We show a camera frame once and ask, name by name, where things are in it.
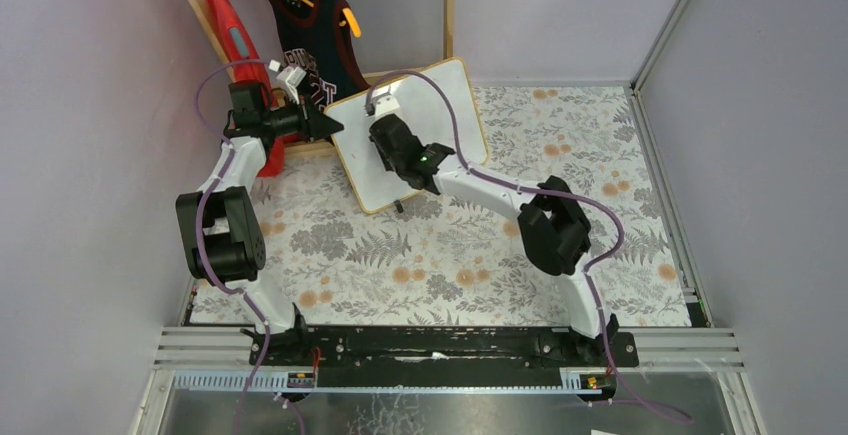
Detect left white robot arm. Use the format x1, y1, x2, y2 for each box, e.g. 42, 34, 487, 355
175, 80, 343, 343

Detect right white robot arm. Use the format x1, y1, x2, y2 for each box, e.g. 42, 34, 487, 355
369, 114, 618, 354

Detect wooden clothes rack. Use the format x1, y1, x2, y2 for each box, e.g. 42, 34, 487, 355
163, 0, 458, 159

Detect dark navy basketball jersey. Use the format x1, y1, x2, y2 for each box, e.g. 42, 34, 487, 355
267, 0, 369, 109

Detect red tank top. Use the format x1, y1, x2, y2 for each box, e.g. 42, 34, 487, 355
206, 0, 285, 178

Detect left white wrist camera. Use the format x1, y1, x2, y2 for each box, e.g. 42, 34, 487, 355
267, 60, 307, 104

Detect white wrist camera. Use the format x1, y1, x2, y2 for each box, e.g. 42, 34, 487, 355
267, 60, 307, 104
370, 94, 401, 119

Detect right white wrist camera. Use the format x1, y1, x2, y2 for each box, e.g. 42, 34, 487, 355
370, 94, 401, 119

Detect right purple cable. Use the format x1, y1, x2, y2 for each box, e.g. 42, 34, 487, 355
364, 70, 696, 428

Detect purple cable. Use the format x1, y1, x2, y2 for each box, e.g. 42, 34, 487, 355
364, 70, 696, 428
195, 57, 309, 435

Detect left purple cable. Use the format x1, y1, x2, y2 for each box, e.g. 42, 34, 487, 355
195, 57, 309, 435

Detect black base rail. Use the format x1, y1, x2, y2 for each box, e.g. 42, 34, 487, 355
240, 325, 639, 379

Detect white slotted cable duct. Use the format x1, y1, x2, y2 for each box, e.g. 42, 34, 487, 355
173, 369, 603, 395

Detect aluminium frame rails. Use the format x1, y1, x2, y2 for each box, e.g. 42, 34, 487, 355
129, 0, 848, 435

